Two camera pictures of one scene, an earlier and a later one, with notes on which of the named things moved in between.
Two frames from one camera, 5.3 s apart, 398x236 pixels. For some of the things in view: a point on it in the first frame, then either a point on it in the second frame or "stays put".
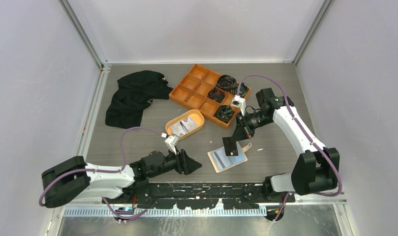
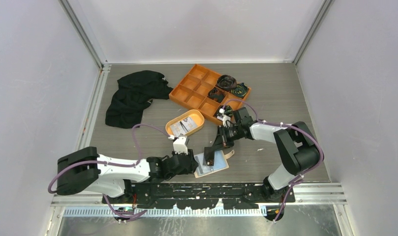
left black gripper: (184, 163) stays put
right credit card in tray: (188, 123) stays put
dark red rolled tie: (216, 94) stays put
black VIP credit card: (230, 146) to (209, 155)
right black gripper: (240, 134) to (222, 137)
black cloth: (135, 91) stays put
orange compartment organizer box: (193, 89) stays put
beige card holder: (221, 162) to (220, 163)
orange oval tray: (185, 124) stays put
